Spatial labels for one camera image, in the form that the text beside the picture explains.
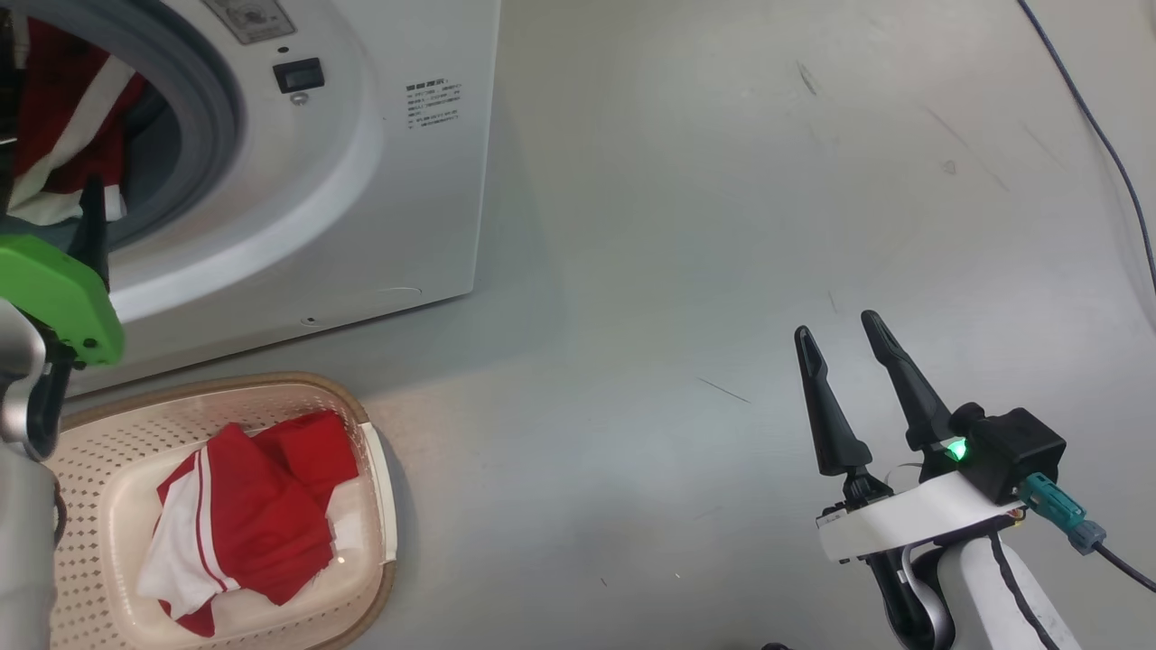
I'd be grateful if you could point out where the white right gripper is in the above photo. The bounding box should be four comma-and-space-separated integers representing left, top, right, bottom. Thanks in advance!
795, 310, 1026, 565

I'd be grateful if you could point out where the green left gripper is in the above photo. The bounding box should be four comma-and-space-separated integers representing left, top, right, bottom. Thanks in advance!
0, 176, 126, 367

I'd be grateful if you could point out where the red white striped garment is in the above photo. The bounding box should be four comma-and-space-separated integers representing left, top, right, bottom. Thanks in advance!
9, 16, 150, 227
135, 411, 362, 639

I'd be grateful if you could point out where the cream perforated laundry basket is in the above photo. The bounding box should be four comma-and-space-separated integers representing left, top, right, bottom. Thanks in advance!
41, 372, 398, 650

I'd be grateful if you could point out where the white front-load washing machine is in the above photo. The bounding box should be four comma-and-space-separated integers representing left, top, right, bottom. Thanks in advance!
0, 0, 502, 398

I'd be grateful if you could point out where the right camera cable teal plug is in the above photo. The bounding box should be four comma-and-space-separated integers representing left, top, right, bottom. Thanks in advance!
1016, 474, 1156, 594

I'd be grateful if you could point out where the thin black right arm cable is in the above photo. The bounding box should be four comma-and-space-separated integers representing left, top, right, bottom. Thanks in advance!
987, 531, 1059, 650

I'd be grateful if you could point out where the black floor cable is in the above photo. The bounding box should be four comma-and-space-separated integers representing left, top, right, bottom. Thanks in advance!
1018, 0, 1156, 299

